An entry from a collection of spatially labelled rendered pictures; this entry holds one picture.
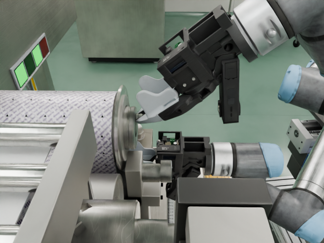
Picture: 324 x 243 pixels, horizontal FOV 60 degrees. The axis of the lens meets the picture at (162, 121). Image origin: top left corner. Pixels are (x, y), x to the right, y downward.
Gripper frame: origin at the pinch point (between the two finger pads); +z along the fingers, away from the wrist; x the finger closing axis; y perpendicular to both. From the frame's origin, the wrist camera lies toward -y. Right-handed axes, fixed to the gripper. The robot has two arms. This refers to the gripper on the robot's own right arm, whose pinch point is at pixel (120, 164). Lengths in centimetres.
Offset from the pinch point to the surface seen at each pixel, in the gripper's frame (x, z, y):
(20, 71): -23.9, 29.4, 10.5
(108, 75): -234, 55, -109
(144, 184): 9.3, -6.4, 4.6
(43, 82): -71, 48, -21
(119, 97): 7.3, -3.0, 23.0
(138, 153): 7.8, -5.3, 11.4
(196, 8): -444, -60, -97
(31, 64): -30.6, 29.4, 9.0
